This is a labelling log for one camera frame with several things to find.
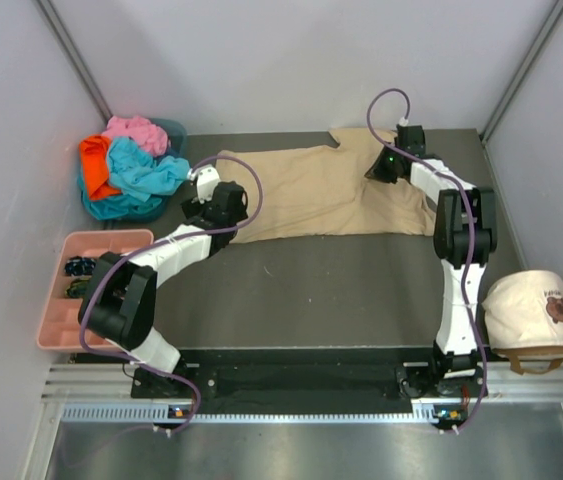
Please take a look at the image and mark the beige t shirt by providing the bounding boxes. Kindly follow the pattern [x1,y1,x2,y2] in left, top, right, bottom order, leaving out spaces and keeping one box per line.
[216,128,435,243]

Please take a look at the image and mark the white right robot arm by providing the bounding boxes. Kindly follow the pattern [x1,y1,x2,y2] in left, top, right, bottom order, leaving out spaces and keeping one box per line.
[365,119,498,396]

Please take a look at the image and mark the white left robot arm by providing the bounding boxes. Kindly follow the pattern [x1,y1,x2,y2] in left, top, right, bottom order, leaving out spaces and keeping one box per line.
[78,181,248,397]

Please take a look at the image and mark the teal plastic basket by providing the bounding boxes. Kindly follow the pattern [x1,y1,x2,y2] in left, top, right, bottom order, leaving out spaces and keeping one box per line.
[76,116,190,225]

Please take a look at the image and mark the cyan t shirt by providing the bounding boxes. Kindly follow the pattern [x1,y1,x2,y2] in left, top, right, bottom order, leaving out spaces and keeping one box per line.
[77,137,190,222]

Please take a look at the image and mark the pink t shirt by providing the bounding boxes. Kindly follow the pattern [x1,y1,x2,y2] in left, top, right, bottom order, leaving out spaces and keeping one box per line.
[102,116,170,157]

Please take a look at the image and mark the orange t shirt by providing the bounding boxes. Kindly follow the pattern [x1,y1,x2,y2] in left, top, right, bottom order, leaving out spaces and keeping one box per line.
[79,135,121,201]

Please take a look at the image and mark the dark patterned rolled item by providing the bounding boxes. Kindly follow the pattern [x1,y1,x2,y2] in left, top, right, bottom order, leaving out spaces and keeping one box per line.
[64,256,97,277]
[64,278,89,299]

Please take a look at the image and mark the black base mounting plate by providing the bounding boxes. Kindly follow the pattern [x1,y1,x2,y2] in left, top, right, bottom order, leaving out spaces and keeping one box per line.
[130,362,442,415]

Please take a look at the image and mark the cream fabric storage bag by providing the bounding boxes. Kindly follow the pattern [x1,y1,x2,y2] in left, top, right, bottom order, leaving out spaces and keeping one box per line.
[483,270,563,375]

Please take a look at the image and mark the pink compartment tray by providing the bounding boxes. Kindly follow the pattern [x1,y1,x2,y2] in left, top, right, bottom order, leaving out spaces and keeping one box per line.
[36,229,154,353]

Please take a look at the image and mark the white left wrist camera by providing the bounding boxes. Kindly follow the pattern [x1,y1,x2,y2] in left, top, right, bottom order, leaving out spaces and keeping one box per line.
[188,166,220,204]

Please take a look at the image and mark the aluminium frame post right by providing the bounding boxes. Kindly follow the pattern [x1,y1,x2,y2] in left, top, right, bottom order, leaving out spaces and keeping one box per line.
[479,0,563,147]

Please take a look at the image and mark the aluminium frame post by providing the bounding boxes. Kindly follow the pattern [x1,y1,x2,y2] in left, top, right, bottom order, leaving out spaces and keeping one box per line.
[32,0,112,123]
[479,0,563,147]

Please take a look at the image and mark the slotted cable duct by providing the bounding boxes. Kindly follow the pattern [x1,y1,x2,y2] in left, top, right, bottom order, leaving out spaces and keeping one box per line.
[60,402,467,426]

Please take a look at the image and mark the aluminium frame post left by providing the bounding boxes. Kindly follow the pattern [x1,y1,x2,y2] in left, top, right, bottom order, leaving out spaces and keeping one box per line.
[32,0,112,123]

